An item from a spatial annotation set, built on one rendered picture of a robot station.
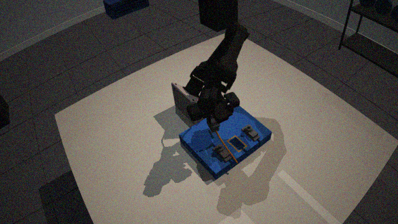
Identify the blue flat deck plate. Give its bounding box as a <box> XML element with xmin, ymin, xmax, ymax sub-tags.
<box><xmin>179</xmin><ymin>106</ymin><xmax>272</xmax><ymax>180</ymax></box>

